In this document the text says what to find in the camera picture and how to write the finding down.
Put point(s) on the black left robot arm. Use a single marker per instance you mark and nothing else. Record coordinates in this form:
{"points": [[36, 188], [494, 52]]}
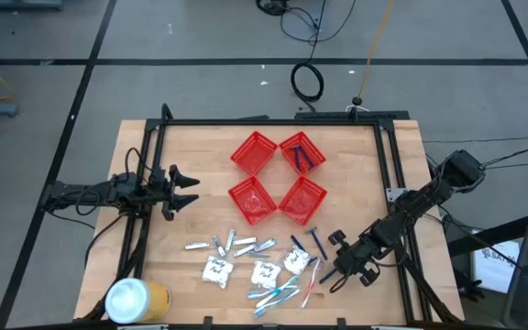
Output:
{"points": [[85, 191]]}

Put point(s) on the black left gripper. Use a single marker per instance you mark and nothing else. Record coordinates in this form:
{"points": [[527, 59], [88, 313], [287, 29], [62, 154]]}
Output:
{"points": [[161, 192]]}

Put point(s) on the red toothbrush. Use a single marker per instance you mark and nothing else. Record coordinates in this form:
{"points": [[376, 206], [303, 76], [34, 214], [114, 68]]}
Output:
{"points": [[312, 282]]}

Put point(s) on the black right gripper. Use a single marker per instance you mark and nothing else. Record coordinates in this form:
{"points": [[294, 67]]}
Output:
{"points": [[355, 256]]}

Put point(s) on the black metal beam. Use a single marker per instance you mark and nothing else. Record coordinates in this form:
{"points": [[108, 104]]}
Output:
{"points": [[493, 234]]}

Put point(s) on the black aluminium rig frame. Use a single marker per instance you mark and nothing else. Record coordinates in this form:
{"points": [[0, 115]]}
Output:
{"points": [[268, 122]]}

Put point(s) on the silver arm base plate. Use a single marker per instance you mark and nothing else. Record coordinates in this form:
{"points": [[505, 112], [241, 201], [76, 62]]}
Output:
{"points": [[394, 193]]}

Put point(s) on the teal toothbrush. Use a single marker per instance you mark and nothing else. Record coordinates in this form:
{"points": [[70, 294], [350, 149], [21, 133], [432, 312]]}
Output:
{"points": [[290, 282]]}

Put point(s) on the black table clamp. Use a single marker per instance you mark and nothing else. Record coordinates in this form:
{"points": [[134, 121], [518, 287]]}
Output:
{"points": [[207, 322], [341, 323]]}

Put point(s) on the white printed box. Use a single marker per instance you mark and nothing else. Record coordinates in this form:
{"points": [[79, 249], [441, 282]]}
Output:
{"points": [[493, 268]]}

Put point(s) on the silver metal nail clipper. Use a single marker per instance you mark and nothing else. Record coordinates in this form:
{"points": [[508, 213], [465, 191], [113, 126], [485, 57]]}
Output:
{"points": [[245, 250], [259, 255], [265, 245], [218, 246], [230, 240], [245, 241], [197, 246]]}

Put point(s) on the yellow canister white lid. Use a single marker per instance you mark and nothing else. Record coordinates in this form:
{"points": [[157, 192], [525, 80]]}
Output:
{"points": [[128, 301]]}

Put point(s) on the black claw fixture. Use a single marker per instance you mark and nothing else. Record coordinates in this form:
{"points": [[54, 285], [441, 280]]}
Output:
{"points": [[472, 289]]}

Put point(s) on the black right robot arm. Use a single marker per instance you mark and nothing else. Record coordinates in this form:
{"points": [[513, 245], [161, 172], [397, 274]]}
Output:
{"points": [[410, 206]]}

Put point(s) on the silver metal bracket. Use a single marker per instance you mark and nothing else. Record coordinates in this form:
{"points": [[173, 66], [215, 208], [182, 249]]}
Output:
{"points": [[142, 327], [397, 327]]}

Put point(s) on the clear vanity pack bag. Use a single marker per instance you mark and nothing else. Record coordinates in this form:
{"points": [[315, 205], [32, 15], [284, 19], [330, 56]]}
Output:
{"points": [[217, 271], [295, 261], [265, 274]]}

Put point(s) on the red slotted plastic basket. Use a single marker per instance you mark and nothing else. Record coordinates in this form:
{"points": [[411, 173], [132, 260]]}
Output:
{"points": [[321, 160], [245, 194], [254, 153], [303, 201]]}

